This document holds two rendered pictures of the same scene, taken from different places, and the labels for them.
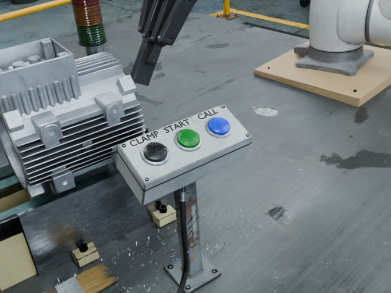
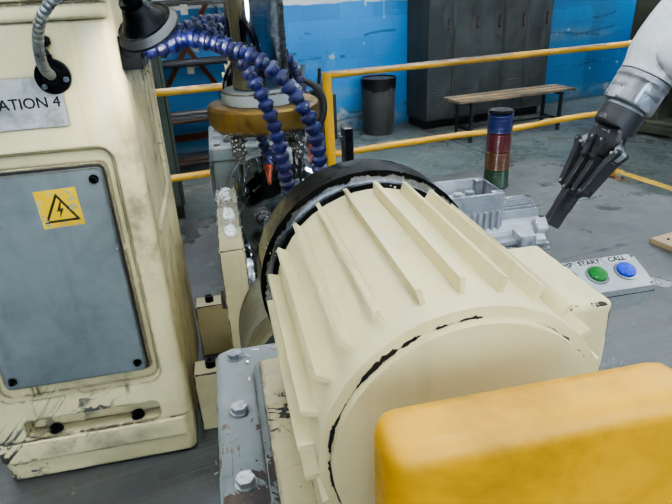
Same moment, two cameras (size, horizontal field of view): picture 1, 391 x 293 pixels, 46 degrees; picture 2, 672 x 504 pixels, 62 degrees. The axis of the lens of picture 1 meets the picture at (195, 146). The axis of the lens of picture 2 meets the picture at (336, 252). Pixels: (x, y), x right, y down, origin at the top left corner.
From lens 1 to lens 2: 39 cm
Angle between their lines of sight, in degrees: 20
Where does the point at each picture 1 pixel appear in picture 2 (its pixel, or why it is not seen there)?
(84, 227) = not seen: hidden behind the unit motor
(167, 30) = (588, 185)
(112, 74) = (529, 214)
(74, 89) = (497, 221)
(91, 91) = (509, 225)
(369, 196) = not seen: outside the picture
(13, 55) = (450, 187)
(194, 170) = not seen: hidden behind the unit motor
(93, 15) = (503, 162)
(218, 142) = (624, 282)
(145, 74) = (558, 219)
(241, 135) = (645, 281)
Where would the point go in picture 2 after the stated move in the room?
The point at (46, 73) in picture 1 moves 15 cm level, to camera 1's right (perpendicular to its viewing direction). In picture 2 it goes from (481, 204) to (570, 211)
